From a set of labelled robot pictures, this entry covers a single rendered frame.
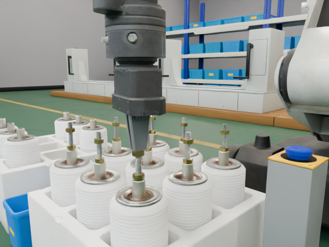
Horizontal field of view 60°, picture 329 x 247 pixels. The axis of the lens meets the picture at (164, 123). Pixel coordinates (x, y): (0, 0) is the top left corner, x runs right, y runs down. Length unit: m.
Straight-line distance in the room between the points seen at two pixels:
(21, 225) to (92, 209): 0.29
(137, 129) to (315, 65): 0.45
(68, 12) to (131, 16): 7.27
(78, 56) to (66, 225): 4.64
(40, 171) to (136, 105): 0.58
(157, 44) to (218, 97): 2.43
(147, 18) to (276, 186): 0.32
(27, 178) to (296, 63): 0.77
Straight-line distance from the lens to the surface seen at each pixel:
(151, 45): 0.40
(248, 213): 0.62
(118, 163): 0.69
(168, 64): 3.40
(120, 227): 0.46
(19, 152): 0.92
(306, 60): 0.75
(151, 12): 0.41
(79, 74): 5.07
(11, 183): 0.91
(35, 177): 0.92
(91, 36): 7.90
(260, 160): 0.91
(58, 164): 0.66
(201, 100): 2.94
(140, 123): 0.43
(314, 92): 0.74
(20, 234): 0.82
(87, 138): 1.01
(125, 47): 0.40
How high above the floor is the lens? 0.45
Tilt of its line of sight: 11 degrees down
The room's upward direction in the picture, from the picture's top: straight up
